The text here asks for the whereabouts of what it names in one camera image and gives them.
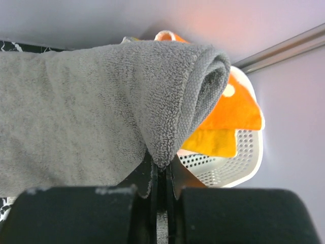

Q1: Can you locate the white perforated plastic basket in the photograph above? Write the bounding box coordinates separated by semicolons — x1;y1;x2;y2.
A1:
176;65;266;188

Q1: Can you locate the orange white patterned towel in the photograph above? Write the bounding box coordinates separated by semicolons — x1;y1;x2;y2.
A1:
153;30;264;131

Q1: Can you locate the brown yellow bear towel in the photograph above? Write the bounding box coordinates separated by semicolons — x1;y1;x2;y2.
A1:
181;129;237;158

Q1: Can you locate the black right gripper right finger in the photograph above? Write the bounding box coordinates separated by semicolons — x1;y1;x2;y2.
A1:
166;157;321;243

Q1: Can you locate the grey towel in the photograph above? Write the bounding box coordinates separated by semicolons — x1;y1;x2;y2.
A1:
0;40;231;244

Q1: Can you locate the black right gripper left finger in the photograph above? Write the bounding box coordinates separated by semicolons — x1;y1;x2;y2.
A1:
1;154;157;243

